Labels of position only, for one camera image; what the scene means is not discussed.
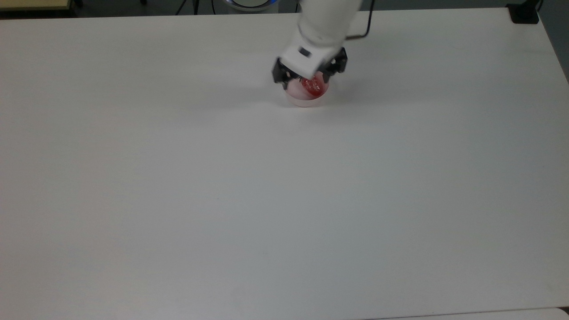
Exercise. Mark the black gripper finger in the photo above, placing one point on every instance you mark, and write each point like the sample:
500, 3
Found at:
335, 66
281, 75

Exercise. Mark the yellow wooden table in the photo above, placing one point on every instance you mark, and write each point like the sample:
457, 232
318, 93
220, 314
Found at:
33, 4

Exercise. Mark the black table clamp block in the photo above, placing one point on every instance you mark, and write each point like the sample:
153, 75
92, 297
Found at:
523, 13

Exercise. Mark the pink plastic bowl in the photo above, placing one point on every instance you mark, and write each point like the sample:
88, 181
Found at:
306, 99

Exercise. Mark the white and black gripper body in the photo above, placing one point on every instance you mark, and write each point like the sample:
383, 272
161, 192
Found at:
309, 57

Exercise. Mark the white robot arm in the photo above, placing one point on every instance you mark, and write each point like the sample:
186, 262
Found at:
328, 20

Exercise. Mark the black tripod legs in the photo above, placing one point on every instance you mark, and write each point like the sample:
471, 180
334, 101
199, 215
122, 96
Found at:
194, 6

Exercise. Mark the red strawberry with green stem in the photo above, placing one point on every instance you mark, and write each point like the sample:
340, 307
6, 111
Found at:
313, 86

